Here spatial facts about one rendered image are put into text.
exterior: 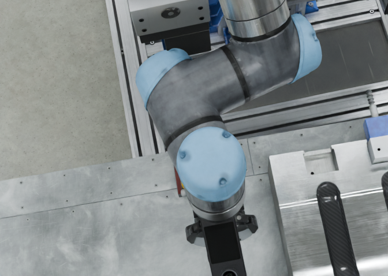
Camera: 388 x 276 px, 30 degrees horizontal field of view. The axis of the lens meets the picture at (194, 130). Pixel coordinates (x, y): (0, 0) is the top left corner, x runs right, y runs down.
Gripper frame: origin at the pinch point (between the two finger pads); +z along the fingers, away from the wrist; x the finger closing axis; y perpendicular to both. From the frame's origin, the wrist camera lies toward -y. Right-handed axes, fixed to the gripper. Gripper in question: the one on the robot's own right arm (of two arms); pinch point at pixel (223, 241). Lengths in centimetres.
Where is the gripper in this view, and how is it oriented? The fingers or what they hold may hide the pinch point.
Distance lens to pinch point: 112.8
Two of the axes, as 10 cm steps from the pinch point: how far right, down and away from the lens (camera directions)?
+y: -1.6, -9.2, 3.5
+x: -9.9, 1.7, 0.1
